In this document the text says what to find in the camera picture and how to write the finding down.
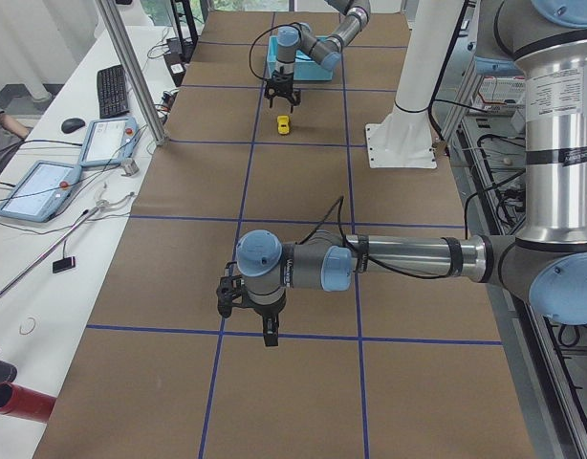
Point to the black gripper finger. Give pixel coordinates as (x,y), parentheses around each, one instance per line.
(270,326)

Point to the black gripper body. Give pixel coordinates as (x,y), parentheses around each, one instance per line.
(282,83)
(265,312)

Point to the yellow beetle toy car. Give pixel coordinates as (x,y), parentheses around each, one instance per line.
(283,124)

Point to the person forearm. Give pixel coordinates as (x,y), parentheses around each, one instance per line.
(14,126)

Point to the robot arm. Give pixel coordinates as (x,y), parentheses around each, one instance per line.
(327,52)
(545,262)

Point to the light blue plastic bin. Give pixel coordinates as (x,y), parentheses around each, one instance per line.
(305,69)

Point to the black keyboard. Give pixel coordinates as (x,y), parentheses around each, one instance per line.
(112,92)

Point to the far teach pendant tablet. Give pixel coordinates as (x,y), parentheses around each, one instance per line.
(109,142)

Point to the teach pendant tablet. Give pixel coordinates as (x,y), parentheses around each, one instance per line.
(41,192)
(109,142)

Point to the black computer mouse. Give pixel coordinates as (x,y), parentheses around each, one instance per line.
(71,125)

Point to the small black sensor box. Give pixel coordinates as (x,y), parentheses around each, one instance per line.
(63,264)

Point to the near teach pendant tablet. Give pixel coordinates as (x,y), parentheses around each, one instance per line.
(41,192)

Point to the thin metal rod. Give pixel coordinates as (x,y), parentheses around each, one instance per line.
(86,215)

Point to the red cylinder tube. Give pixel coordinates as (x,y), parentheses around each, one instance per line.
(24,403)

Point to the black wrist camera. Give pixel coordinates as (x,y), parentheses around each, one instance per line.
(230,294)

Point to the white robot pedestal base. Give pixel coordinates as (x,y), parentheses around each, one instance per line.
(404,139)

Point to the aluminium camera mast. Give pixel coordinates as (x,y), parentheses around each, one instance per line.
(124,49)

